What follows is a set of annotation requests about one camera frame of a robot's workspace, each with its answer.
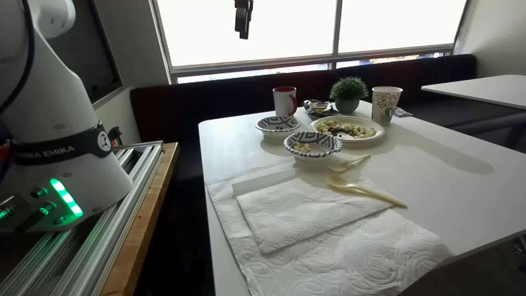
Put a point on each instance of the white plastic spoon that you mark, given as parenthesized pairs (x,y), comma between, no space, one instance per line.
(342,184)

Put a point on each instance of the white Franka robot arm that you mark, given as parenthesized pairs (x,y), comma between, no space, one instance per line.
(50,99)

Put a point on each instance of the blue patterned bowl with beans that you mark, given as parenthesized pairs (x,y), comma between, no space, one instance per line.
(276,125)

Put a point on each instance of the popcorn pieces in bowl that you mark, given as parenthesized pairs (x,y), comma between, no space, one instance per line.
(299,147)

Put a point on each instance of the blue patterned bowl with popcorn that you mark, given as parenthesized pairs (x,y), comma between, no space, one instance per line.
(317,143)

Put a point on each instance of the red and white mug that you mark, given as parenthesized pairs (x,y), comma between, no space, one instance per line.
(285,101)

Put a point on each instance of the small folded paper towel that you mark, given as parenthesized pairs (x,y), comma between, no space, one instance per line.
(296,214)

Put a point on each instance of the popcorn and coffee bean mix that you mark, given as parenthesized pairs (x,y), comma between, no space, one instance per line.
(345,128)

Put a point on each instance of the white round plate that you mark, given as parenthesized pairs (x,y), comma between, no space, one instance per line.
(350,140)

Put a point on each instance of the dark bench sofa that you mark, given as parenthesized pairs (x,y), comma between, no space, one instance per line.
(174,109)

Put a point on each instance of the green potted plant grey pot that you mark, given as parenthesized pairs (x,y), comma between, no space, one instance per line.
(349,91)

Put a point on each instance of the patterned paper cup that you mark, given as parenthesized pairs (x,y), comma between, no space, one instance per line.
(387,104)

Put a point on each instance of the wooden base board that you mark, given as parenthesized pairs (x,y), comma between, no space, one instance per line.
(142,219)

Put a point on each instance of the large white paper towel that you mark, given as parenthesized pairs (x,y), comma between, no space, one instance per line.
(355,257)

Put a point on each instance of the white side table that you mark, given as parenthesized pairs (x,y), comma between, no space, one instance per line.
(482,87)

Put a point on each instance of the window frame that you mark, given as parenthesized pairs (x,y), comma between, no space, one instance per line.
(337,27)

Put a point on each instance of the aluminium rail platform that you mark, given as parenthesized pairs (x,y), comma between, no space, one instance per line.
(104,240)

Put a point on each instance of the dark framed wall panel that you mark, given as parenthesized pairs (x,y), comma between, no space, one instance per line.
(87,54)

